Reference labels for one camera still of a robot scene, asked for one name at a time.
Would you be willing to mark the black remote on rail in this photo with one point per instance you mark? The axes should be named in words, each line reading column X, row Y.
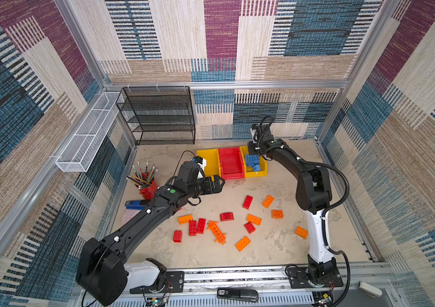
column 238, row 294

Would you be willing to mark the left yellow plastic bin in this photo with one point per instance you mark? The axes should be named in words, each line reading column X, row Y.
column 213, row 166

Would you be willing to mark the blue stapler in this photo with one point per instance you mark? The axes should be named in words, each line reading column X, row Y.
column 136, row 204

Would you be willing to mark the yellow plastic bin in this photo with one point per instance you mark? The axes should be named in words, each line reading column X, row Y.
column 213, row 166
column 247, row 171

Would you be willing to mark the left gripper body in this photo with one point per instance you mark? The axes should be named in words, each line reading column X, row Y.
column 204, row 187

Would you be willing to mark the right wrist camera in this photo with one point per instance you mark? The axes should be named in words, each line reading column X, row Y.
column 255, row 128

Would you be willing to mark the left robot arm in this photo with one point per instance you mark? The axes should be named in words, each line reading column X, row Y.
column 103, row 270

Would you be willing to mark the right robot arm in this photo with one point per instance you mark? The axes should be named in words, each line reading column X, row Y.
column 313, row 195

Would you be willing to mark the red metal pencil cup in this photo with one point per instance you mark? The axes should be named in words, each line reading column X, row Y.
column 148, row 192

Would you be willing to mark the red plastic bin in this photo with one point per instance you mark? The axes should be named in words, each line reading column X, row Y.
column 232, row 165

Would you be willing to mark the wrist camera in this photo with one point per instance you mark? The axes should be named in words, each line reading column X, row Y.
column 200, row 161
column 255, row 128

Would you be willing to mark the pink calculator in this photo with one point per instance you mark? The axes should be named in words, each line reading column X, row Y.
column 128, row 215

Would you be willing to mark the black wire mesh shelf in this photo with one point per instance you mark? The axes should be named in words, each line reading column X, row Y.
column 158, row 115

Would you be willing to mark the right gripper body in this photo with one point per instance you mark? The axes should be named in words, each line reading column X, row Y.
column 254, row 152

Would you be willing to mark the orange lego brick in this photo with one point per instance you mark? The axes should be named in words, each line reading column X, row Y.
column 268, row 201
column 243, row 243
column 185, row 219
column 253, row 219
column 301, row 232
column 277, row 214

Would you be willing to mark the white wire wall basket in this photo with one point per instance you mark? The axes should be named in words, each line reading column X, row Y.
column 83, row 146

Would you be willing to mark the right yellow plastic bin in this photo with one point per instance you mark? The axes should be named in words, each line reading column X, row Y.
column 247, row 171

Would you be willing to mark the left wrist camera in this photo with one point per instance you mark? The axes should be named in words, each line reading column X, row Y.
column 200, row 161

